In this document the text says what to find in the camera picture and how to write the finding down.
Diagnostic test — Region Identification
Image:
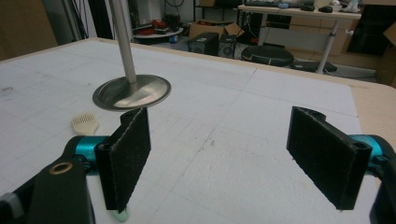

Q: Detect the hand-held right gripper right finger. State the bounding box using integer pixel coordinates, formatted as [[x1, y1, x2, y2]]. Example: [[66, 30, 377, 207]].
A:
[[286, 105, 374, 211]]

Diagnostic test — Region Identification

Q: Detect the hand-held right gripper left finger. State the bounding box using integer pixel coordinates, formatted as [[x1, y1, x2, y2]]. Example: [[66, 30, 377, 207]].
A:
[[93, 107, 152, 214]]

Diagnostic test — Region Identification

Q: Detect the metal utensil stand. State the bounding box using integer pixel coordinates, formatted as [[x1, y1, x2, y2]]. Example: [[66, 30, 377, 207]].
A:
[[92, 0, 173, 112]]

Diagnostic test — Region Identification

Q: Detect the white grid mat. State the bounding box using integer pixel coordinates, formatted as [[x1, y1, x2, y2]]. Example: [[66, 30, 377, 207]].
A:
[[0, 40, 379, 224]]

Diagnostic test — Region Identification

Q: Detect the black flat case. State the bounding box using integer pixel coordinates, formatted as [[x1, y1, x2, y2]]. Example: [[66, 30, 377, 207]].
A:
[[290, 60, 338, 74]]

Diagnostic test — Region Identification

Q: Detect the large cardboard box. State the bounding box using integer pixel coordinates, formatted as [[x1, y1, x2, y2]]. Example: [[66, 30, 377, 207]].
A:
[[375, 22, 396, 89]]

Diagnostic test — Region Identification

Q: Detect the black stool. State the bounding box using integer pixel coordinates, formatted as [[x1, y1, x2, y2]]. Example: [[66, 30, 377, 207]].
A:
[[240, 45, 295, 67]]

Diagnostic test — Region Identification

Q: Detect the round white table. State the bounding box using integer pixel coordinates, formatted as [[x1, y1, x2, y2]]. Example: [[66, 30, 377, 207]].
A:
[[133, 19, 185, 40]]

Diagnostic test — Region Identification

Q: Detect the black computer tower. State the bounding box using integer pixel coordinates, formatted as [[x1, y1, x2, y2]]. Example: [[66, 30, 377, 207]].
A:
[[188, 31, 220, 57], [218, 34, 241, 59]]

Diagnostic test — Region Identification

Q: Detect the light desk with white leg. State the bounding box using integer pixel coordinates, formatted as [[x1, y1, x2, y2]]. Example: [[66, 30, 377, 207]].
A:
[[237, 4, 362, 75]]

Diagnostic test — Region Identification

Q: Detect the open cardboard box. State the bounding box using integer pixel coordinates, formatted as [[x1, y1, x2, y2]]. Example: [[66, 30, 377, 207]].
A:
[[188, 20, 246, 40]]

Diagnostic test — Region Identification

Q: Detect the brown board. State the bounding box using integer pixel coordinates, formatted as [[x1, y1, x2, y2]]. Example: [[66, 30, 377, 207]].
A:
[[0, 0, 59, 62]]

